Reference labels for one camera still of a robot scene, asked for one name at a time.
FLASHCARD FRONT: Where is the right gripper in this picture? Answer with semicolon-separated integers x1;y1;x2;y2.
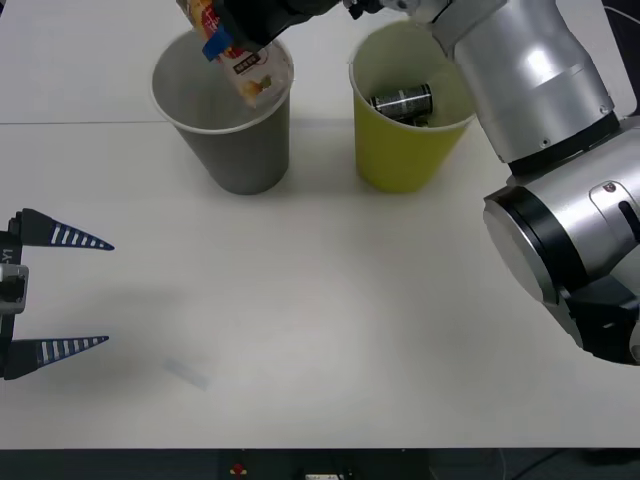
202;0;301;62

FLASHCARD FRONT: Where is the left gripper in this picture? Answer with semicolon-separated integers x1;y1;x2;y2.
0;207;115;382

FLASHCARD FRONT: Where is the clear bottle with red cap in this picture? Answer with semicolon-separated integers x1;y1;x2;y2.
185;0;294;109

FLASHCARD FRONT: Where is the grey plastic waste bin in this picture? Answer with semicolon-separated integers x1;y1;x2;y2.
148;23;294;197

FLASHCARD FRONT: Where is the black drink can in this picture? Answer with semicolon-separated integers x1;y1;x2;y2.
368;83;434;125

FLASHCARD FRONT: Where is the yellow-green plastic waste bin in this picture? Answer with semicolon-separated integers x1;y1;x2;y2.
348;22;479;195

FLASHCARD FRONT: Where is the thin white cable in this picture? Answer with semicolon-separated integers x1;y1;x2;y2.
603;5;640;24

